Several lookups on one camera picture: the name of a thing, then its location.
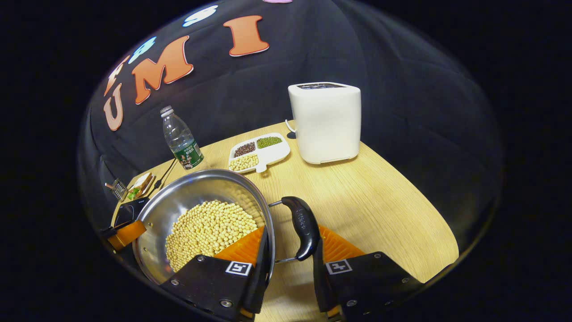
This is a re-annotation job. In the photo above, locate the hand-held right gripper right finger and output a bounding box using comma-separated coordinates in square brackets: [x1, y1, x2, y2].
[313, 225, 425, 320]

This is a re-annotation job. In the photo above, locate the white toaster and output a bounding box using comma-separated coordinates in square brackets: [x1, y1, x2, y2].
[286, 82, 362, 165]

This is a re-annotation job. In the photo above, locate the stainless steel pot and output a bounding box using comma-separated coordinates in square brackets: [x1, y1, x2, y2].
[133, 169, 321, 285]

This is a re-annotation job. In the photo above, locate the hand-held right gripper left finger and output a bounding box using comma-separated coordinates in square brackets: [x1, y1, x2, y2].
[161, 225, 274, 322]

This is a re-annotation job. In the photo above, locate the sandwich with lettuce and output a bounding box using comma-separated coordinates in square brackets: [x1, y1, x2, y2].
[127, 173, 155, 200]

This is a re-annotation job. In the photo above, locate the black backdrop cloth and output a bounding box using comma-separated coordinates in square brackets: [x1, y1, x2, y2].
[78, 0, 503, 253]

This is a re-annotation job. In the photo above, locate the white divided bean tray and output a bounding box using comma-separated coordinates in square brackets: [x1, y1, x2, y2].
[228, 133, 291, 174]

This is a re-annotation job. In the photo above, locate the black induction cooktop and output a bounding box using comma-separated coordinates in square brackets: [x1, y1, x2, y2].
[114, 197, 150, 226]

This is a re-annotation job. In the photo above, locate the clear plastic water bottle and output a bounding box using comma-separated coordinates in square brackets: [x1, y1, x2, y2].
[160, 106, 204, 170]

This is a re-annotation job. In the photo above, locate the pile of soybeans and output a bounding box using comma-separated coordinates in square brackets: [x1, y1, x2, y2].
[165, 200, 260, 272]

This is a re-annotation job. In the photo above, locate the small glass jar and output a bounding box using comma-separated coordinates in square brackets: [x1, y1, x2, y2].
[105, 179, 129, 201]

